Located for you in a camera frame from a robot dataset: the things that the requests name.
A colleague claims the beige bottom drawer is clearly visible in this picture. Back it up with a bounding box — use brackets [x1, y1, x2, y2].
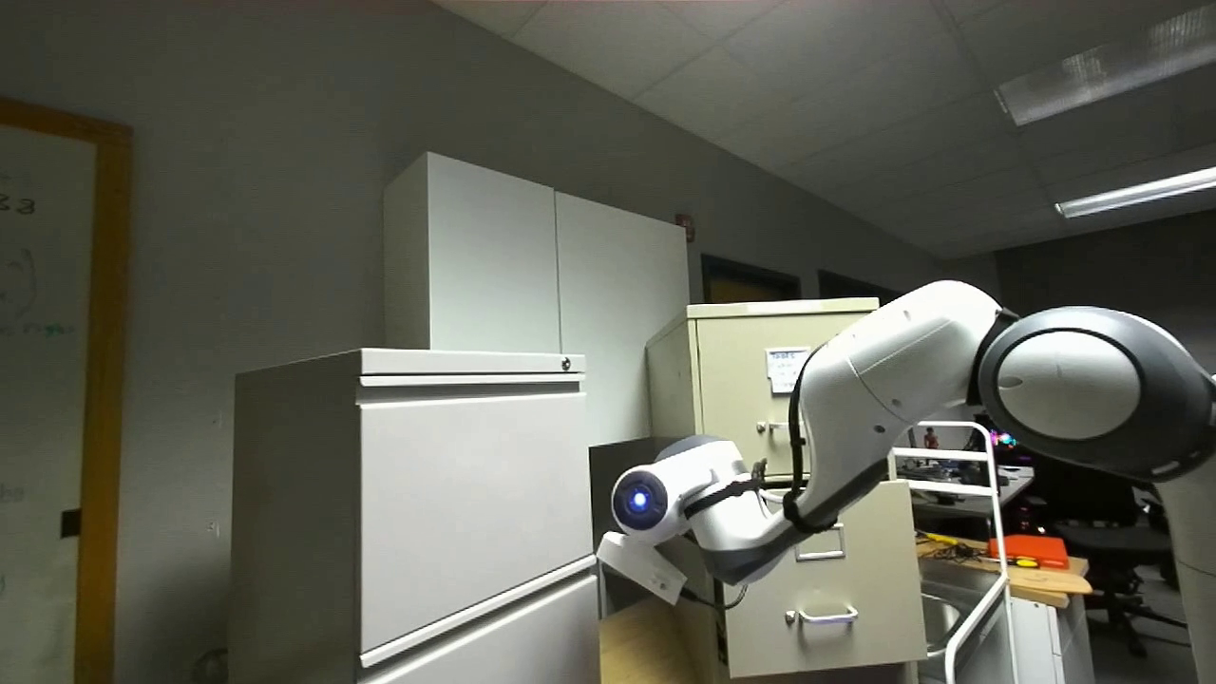
[727, 484, 927, 679]

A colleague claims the beige drawer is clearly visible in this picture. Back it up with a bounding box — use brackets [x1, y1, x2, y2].
[689, 299, 869, 478]
[727, 484, 927, 679]

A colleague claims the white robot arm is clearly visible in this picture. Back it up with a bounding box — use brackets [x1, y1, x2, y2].
[597, 281, 1216, 599]

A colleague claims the beige top drawer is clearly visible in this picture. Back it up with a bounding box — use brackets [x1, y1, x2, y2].
[689, 299, 869, 478]

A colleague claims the beige two-drawer file cabinet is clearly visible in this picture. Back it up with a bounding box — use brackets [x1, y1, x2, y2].
[650, 296, 927, 684]

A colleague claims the tall white cabinet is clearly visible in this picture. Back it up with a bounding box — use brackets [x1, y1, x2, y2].
[385, 152, 689, 445]

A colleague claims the white paper label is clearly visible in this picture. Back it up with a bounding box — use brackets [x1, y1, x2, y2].
[764, 345, 808, 395]

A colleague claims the grey lateral file cabinet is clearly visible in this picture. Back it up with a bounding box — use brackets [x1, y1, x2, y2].
[228, 345, 599, 684]

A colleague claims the wooden countertop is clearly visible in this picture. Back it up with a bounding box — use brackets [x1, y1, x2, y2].
[597, 599, 721, 684]

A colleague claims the wood framed whiteboard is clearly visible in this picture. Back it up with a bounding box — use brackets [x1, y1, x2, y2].
[0, 100, 134, 684]

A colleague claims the black office chair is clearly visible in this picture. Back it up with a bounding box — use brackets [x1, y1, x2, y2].
[1034, 460, 1178, 659]

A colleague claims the ceiling fluorescent light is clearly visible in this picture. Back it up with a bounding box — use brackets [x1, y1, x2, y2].
[1054, 167, 1216, 220]

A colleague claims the white metal frame stand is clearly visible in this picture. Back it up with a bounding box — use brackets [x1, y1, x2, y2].
[888, 421, 1015, 684]

